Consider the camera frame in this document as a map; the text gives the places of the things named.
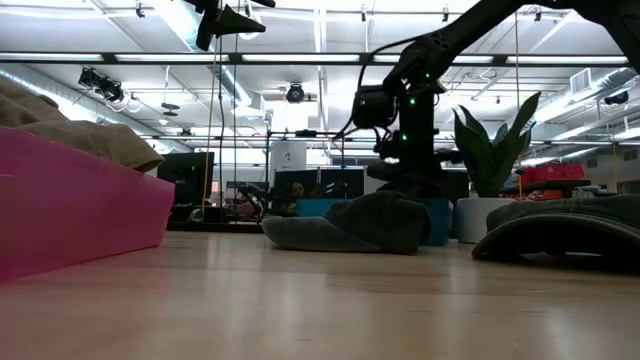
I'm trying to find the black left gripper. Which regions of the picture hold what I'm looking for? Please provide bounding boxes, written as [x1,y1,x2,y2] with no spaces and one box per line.
[182,0,277,52]

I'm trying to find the dark grey cap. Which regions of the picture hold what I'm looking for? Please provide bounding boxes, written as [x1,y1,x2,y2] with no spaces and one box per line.
[261,190,433,256]

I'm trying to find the tan corduroy cap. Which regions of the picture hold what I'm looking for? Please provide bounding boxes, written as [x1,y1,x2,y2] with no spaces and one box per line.
[0,74,166,174]

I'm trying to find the pink plastic bin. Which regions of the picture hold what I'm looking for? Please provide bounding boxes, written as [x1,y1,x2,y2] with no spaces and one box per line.
[0,125,176,284]

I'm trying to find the white plant pot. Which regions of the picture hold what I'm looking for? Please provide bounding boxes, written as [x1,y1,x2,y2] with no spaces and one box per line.
[455,197,516,245]

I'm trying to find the green snake plant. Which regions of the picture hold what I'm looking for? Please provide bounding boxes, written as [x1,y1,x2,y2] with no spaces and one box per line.
[452,91,542,199]

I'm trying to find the black partition panel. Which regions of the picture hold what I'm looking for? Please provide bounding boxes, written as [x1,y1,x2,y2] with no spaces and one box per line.
[273,167,366,201]

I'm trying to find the teal plastic box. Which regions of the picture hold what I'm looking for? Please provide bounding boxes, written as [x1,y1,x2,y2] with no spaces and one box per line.
[295,197,454,247]

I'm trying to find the person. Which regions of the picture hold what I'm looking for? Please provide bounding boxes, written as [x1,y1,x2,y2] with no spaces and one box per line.
[226,192,257,219]
[286,181,307,217]

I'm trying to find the white sign board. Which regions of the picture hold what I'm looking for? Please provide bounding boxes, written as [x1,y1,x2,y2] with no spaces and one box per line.
[269,140,308,174]

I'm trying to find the dark wooden shelf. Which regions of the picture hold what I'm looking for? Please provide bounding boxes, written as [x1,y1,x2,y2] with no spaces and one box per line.
[499,179,592,200]

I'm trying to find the red storage bins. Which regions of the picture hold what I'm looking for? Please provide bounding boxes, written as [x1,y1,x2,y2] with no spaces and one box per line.
[521,163,585,184]

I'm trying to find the dark green cap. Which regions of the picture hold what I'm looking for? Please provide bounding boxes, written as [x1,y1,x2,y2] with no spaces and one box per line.
[471,193,640,264]

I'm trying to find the black computer monitor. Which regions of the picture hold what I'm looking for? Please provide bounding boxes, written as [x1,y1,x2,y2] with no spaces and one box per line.
[156,151,215,197]

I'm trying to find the white hanging cable loop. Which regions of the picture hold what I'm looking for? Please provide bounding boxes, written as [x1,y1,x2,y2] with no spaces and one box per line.
[237,14,263,42]

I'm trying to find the black frame light bar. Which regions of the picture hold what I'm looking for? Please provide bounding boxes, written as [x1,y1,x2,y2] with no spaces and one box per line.
[0,51,632,68]

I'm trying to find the black hanging cable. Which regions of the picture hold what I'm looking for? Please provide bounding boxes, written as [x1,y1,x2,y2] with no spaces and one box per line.
[217,34,225,209]

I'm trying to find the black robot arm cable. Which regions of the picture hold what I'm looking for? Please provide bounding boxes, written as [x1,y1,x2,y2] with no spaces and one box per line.
[333,33,437,141]

